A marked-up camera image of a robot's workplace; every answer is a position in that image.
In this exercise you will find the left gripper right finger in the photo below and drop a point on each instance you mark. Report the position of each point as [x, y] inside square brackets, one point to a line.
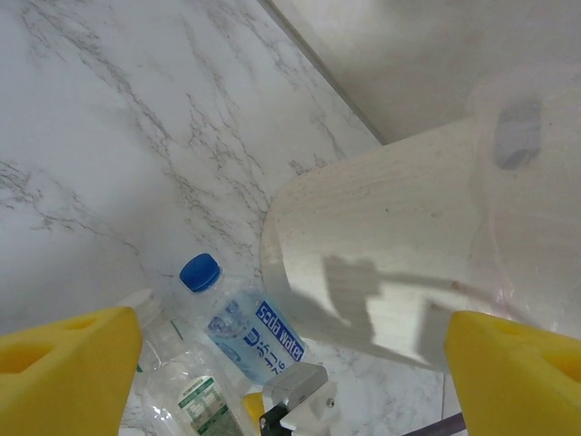
[513, 386]

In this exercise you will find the soda water bottle blue cap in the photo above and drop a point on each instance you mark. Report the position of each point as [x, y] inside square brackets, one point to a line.
[254, 336]

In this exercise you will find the cream plastic bin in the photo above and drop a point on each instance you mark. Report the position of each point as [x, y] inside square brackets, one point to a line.
[386, 227]

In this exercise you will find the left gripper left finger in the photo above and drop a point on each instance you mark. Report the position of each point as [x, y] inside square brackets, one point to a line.
[68, 377]

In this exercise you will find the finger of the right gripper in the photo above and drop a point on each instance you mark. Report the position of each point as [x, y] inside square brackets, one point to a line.
[252, 406]

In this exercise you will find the clear bottle green white label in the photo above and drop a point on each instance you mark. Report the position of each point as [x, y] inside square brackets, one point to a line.
[199, 399]

